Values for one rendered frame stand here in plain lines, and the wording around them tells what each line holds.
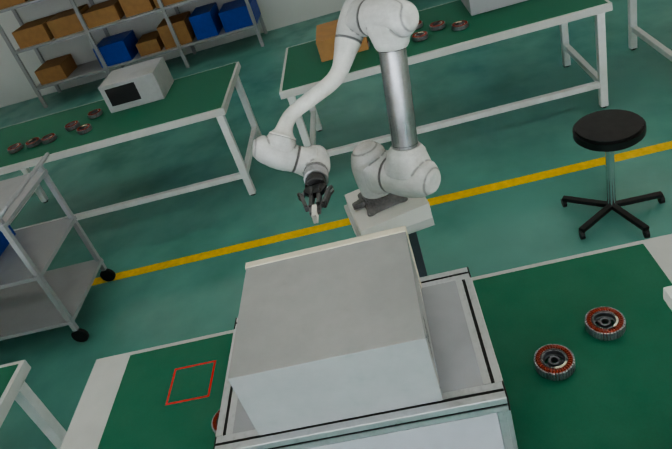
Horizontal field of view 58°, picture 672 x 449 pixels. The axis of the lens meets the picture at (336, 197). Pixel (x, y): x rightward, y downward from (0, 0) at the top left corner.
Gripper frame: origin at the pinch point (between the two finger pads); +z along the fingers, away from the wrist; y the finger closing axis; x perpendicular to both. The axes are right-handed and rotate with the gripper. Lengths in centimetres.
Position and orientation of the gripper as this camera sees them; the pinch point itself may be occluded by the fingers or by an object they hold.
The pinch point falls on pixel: (315, 213)
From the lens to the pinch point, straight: 198.7
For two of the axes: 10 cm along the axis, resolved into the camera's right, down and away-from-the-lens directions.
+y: -9.6, 2.3, 1.3
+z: 0.2, 5.4, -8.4
